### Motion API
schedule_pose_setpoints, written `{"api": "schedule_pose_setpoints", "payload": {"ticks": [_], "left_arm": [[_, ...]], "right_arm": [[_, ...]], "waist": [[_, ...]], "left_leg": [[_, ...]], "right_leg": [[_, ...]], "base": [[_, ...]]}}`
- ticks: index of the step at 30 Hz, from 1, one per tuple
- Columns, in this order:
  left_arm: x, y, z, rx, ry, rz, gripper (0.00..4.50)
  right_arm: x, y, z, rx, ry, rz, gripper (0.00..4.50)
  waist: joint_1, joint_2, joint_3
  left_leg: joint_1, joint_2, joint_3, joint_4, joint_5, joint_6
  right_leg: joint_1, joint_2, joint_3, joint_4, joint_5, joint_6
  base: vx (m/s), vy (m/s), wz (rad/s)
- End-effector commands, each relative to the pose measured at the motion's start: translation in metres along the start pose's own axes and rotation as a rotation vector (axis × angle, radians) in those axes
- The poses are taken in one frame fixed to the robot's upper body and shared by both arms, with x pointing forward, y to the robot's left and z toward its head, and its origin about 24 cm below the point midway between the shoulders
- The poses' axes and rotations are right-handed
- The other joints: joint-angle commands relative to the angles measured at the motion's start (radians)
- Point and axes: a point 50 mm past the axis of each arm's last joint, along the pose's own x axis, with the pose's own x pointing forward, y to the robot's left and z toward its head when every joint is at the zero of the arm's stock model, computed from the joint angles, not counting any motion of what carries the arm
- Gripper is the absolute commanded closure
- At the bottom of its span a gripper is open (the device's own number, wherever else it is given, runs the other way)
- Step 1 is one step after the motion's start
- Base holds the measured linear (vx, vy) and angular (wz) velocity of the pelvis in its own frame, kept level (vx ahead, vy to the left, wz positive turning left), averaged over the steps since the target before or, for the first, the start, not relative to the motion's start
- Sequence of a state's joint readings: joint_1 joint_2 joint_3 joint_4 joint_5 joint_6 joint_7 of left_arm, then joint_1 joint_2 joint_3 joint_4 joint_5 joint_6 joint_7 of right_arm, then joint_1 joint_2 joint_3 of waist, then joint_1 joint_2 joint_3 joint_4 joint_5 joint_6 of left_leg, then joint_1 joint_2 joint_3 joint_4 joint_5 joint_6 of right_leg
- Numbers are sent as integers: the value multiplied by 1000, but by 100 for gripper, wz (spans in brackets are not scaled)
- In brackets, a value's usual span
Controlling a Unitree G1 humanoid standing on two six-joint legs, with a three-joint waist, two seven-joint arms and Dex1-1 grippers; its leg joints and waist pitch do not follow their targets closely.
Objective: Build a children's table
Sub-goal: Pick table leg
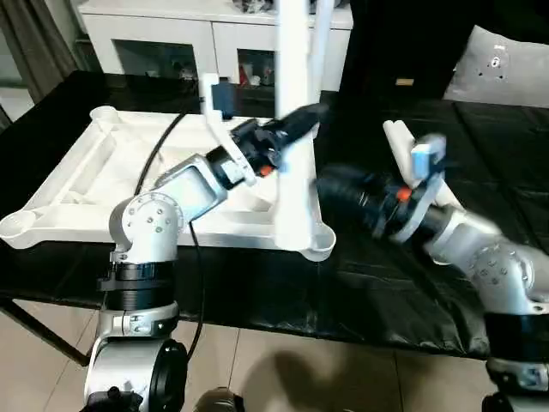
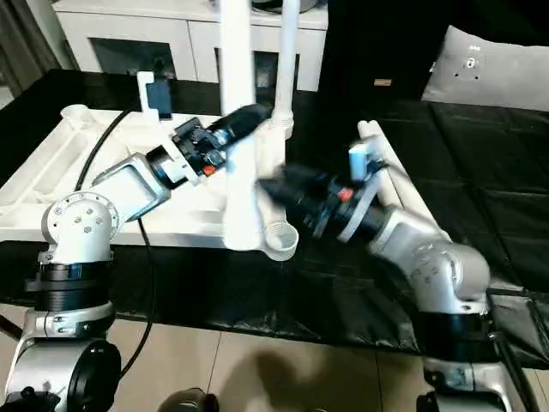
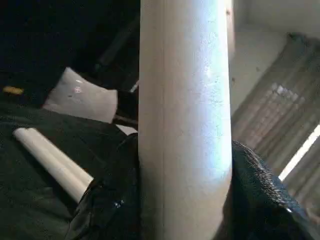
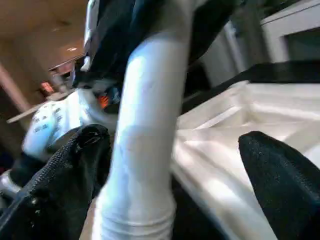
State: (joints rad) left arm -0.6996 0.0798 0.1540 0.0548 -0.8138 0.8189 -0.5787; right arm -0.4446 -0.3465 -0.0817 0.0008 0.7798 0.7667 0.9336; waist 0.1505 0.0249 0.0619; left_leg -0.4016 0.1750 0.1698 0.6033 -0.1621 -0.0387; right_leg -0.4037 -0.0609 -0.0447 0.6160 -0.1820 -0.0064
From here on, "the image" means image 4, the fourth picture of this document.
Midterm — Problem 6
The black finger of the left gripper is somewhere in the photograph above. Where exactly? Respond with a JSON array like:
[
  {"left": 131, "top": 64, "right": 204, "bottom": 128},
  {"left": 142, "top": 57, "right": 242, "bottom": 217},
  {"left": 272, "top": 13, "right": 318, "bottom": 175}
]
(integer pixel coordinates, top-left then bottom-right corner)
[{"left": 186, "top": 0, "right": 241, "bottom": 66}]

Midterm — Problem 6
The white plastic table top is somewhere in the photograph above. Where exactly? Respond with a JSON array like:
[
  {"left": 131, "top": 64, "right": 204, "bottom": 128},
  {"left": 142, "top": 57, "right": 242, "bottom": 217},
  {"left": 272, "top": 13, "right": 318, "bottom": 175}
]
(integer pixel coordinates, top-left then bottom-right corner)
[{"left": 172, "top": 81, "right": 320, "bottom": 240}]

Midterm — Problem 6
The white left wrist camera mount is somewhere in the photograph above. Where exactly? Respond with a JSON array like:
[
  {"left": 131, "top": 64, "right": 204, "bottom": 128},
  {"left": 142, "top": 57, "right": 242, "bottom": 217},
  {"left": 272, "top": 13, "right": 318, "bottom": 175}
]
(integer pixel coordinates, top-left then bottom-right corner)
[{"left": 22, "top": 88, "right": 120, "bottom": 161}]

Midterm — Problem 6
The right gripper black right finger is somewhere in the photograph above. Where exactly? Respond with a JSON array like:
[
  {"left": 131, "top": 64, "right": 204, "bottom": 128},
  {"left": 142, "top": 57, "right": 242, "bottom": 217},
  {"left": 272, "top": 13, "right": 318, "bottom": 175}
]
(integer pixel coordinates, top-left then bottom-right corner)
[{"left": 237, "top": 131, "right": 320, "bottom": 240}]

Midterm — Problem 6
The grey curtain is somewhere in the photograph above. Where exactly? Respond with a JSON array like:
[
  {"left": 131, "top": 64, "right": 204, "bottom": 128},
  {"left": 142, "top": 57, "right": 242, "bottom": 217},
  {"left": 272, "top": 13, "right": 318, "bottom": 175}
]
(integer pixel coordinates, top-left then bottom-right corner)
[{"left": 197, "top": 7, "right": 266, "bottom": 87}]

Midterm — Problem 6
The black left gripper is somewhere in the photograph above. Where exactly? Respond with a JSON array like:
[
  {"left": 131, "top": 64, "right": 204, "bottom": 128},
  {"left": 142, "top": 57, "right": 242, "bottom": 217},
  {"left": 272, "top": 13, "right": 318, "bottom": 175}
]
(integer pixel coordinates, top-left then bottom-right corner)
[{"left": 73, "top": 0, "right": 161, "bottom": 113}]

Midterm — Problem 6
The white plastic table leg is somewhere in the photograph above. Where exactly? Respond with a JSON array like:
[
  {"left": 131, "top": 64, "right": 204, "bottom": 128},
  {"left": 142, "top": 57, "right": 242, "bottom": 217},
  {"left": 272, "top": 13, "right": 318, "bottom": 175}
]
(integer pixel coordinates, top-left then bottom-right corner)
[{"left": 91, "top": 0, "right": 198, "bottom": 240}]

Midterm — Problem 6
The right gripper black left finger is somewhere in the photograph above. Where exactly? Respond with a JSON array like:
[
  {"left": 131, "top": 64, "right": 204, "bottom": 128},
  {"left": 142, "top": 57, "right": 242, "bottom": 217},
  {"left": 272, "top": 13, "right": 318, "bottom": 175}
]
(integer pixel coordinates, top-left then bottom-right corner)
[{"left": 0, "top": 123, "right": 113, "bottom": 240}]

